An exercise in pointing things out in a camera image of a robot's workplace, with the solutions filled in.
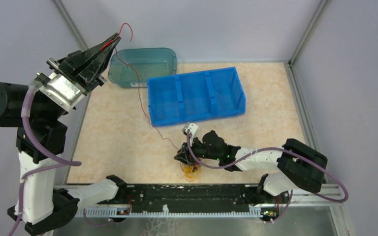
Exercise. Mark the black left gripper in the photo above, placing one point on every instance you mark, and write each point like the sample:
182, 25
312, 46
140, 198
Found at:
76, 67

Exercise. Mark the blue three-compartment plastic bin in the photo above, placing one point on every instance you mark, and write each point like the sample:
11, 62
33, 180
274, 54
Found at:
195, 96

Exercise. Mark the teal transparent plastic tub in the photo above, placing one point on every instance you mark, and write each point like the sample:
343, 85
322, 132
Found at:
130, 68

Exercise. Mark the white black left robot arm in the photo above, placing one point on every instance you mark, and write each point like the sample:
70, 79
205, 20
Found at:
35, 110

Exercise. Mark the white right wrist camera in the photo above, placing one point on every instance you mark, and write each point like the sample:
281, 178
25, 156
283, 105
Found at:
190, 129

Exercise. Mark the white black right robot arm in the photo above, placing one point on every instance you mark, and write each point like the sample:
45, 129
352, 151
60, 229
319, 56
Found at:
291, 166

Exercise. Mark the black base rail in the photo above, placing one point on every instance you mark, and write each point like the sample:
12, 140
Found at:
194, 198

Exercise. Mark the grey slotted cable duct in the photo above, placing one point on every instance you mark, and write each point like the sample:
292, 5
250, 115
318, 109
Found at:
114, 212

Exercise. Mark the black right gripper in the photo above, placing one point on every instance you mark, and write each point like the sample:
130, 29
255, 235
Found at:
183, 154

